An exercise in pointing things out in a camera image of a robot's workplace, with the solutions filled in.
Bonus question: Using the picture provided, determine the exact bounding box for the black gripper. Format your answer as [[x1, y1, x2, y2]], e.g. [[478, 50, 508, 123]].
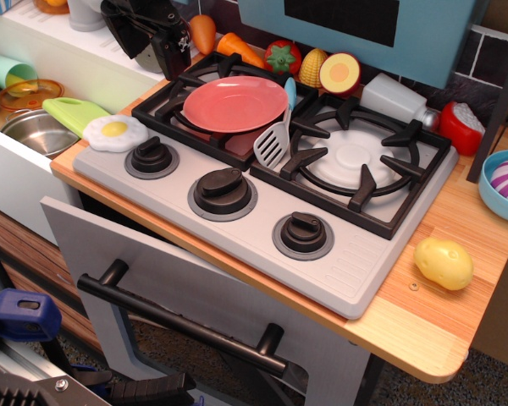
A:
[[100, 1, 191, 80]]

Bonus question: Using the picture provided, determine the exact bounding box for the yellow toy potato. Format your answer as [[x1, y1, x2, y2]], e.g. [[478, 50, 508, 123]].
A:
[[413, 237, 474, 291]]

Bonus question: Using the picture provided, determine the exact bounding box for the pink plastic plate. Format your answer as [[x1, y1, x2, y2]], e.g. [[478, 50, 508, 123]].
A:
[[182, 76, 289, 133]]

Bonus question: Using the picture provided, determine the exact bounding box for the grey toy faucet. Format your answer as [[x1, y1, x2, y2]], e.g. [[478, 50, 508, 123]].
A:
[[67, 0, 106, 32]]

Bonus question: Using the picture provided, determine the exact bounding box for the upright orange toy carrot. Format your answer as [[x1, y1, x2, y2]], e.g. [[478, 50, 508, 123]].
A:
[[190, 14, 217, 55]]

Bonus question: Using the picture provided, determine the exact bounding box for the left black burner grate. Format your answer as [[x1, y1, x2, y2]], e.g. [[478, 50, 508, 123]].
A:
[[131, 51, 319, 172]]

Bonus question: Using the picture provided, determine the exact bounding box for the black burner grate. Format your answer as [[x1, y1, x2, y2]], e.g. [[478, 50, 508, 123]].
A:
[[250, 94, 450, 239], [131, 51, 319, 172]]

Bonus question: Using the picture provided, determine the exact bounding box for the lying orange toy carrot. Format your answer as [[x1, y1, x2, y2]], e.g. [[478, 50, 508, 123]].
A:
[[217, 32, 265, 69]]

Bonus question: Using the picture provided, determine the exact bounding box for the green toy cutting board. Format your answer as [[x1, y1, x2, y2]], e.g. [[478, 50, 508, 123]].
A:
[[42, 96, 110, 139]]

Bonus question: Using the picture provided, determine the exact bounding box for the toy fried egg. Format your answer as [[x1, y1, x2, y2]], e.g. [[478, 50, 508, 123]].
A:
[[82, 115, 149, 153]]

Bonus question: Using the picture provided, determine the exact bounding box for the mint green plastic cup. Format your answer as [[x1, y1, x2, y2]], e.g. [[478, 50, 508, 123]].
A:
[[0, 55, 38, 90]]

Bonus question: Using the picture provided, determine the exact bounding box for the orange transparent lid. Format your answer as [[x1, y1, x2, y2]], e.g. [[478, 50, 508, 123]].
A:
[[0, 79, 64, 112]]

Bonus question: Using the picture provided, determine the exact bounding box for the left black stove knob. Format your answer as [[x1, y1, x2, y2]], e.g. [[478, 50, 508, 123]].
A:
[[124, 136, 179, 180]]

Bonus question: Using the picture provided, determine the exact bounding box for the black stove knob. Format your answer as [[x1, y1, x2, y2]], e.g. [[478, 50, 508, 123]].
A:
[[124, 136, 179, 180], [272, 211, 334, 261], [187, 167, 258, 222]]

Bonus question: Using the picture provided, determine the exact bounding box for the steel toy pot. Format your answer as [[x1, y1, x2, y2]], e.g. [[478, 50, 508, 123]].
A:
[[0, 109, 80, 159]]

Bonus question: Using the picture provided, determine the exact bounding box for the red toy tomato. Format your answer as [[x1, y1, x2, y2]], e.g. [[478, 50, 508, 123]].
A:
[[263, 40, 302, 75]]

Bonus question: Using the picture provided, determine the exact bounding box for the yellow toy corn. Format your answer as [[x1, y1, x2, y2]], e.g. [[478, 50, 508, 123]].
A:
[[298, 48, 328, 89]]

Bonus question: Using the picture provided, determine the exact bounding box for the grey and blue toy spatula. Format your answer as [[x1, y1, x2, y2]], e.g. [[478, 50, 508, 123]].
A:
[[253, 77, 296, 169]]

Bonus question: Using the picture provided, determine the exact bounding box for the middle black stove knob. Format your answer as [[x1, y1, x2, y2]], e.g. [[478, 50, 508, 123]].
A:
[[187, 167, 258, 222]]

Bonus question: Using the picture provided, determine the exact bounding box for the halved toy peach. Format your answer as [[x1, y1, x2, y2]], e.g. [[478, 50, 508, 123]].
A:
[[319, 52, 361, 96]]

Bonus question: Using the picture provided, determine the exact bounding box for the grey toy stove top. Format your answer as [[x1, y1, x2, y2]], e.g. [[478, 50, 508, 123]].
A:
[[73, 137, 458, 319]]

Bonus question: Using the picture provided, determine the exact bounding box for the white toy salt shaker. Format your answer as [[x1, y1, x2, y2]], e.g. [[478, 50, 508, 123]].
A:
[[360, 73, 439, 130]]

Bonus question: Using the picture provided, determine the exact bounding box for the right black stove knob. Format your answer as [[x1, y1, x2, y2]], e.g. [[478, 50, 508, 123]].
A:
[[272, 211, 334, 261]]

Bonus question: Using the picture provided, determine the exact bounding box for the right black burner grate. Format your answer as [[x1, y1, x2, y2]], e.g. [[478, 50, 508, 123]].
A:
[[250, 94, 450, 239]]

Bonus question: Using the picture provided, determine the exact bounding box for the teal toy microwave hood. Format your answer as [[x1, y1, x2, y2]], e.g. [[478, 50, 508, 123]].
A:
[[238, 0, 489, 88]]

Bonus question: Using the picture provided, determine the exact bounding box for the blue clamp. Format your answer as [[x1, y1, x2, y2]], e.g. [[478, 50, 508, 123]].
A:
[[0, 288, 62, 343]]

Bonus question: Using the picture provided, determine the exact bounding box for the red and white toy food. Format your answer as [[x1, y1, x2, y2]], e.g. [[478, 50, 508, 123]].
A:
[[439, 101, 485, 156]]

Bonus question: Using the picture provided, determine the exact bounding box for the black metal clamp base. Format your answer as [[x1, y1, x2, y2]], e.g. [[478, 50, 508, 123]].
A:
[[0, 339, 195, 405]]

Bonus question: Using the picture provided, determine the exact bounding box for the grey oven door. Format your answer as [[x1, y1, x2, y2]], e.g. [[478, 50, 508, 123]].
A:
[[41, 197, 369, 405]]

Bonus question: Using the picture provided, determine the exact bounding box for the blue plastic bowl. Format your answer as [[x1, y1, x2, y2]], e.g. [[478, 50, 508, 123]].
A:
[[478, 150, 508, 220]]

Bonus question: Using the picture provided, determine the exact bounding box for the black oven door handle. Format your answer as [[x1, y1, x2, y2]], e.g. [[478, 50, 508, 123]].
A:
[[77, 259, 290, 378]]

